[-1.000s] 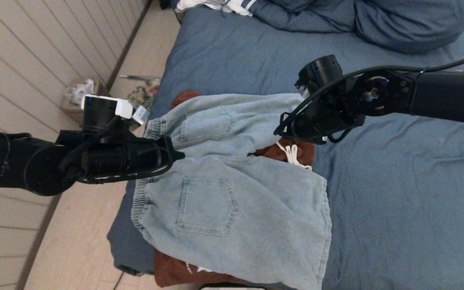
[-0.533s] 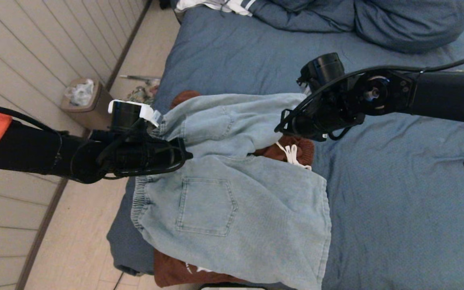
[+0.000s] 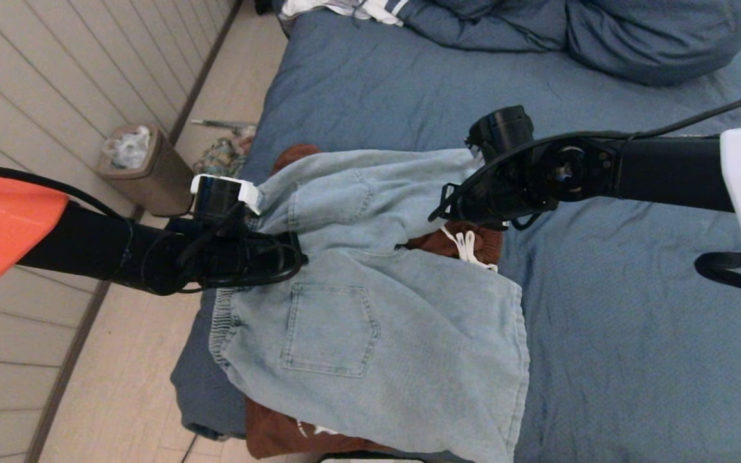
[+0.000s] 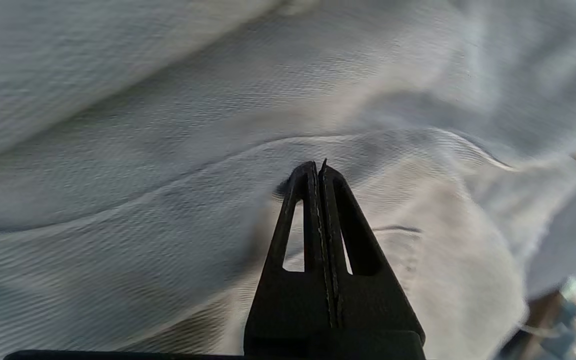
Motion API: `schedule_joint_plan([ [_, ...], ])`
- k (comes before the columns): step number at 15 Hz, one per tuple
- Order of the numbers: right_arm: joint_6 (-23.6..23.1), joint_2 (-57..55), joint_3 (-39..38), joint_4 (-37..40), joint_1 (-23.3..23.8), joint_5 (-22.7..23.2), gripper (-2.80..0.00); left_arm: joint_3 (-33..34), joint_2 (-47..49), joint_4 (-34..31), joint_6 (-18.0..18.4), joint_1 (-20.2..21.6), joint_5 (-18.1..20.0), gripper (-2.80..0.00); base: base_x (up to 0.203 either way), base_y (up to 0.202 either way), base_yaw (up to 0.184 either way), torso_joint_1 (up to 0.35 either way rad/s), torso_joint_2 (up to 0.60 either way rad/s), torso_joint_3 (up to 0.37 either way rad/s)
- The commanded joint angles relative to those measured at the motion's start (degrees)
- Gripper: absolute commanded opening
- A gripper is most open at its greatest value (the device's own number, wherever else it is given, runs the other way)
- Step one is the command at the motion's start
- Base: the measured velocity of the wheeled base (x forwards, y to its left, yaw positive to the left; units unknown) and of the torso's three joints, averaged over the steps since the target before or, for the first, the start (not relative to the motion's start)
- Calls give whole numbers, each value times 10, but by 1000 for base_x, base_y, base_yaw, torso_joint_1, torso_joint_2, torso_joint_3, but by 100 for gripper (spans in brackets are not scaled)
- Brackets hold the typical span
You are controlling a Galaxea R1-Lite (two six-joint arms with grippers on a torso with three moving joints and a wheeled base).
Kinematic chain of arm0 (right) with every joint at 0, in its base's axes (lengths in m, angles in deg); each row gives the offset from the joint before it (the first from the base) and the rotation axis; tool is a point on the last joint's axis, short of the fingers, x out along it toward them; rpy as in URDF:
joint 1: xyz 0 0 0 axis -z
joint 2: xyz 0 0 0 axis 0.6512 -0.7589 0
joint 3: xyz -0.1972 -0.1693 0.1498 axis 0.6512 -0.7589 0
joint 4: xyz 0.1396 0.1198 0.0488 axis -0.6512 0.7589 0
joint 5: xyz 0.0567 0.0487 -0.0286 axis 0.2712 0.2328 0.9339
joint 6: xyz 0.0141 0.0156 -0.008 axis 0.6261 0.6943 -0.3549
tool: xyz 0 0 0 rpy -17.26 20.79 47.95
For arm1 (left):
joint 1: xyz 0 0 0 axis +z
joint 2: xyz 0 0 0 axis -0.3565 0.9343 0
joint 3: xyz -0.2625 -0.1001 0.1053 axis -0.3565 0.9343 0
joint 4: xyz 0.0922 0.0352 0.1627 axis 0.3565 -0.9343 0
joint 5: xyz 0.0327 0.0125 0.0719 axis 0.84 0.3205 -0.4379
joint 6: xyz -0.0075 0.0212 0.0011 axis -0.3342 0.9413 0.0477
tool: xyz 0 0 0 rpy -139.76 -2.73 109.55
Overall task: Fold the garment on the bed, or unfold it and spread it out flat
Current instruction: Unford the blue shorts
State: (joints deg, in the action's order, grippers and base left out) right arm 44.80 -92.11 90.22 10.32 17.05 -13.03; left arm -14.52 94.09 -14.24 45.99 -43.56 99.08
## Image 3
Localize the blue bed cover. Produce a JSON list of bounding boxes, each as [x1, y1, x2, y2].
[[171, 10, 741, 463]]

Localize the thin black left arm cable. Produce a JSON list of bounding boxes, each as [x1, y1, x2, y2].
[[178, 233, 309, 290]]

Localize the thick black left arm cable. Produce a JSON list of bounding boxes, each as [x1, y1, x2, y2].
[[0, 161, 128, 222]]

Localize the brown shorts with white print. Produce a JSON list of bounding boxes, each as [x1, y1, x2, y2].
[[245, 145, 503, 458]]

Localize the multicoloured cloth bundle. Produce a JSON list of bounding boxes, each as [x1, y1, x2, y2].
[[194, 137, 254, 177]]

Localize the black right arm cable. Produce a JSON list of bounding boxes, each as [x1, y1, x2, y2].
[[432, 87, 741, 296]]

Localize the brown metal trash bin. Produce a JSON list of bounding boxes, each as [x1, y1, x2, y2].
[[95, 123, 194, 217]]

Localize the light blue denim shorts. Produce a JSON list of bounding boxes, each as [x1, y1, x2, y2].
[[208, 149, 531, 463]]

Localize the white striped garment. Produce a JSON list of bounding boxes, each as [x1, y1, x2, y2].
[[279, 0, 413, 28]]

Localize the clear plastic bin liner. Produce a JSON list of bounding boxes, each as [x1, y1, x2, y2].
[[102, 126, 152, 170]]

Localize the crumpled blue duvet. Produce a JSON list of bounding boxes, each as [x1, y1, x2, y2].
[[403, 0, 741, 86]]

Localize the thin grey rod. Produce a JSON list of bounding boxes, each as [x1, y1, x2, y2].
[[190, 120, 257, 131]]

